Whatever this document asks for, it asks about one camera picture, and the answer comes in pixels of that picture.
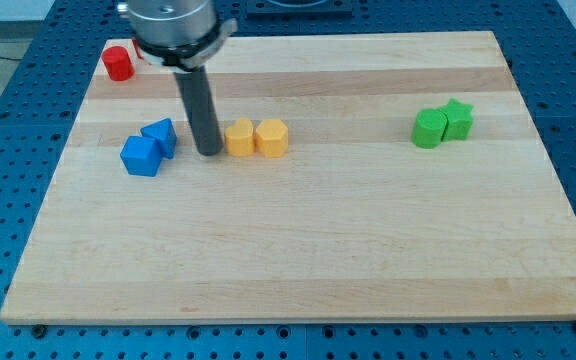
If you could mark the yellow hexagon block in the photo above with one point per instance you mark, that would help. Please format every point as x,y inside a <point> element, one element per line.
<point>272,138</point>

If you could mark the blue triangular prism block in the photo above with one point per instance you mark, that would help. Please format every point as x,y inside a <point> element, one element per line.
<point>163,132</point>

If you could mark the green star block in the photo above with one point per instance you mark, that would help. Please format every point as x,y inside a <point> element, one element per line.
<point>459,120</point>

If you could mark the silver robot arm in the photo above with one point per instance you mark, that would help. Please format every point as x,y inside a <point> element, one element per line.
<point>181,36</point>

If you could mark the light wooden board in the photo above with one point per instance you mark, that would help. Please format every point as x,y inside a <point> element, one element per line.
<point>355,223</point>

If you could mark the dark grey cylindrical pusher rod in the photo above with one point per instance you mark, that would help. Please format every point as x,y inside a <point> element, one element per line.
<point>195,91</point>

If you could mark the blue cube block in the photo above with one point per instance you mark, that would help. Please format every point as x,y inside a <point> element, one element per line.
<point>141,156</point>

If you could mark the red cylinder block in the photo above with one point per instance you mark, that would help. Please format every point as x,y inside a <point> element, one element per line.
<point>117,62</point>

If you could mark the green cylinder block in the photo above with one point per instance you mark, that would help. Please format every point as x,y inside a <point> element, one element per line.
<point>429,128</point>

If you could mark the yellow heart block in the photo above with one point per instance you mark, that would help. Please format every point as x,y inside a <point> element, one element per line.
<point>239,138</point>

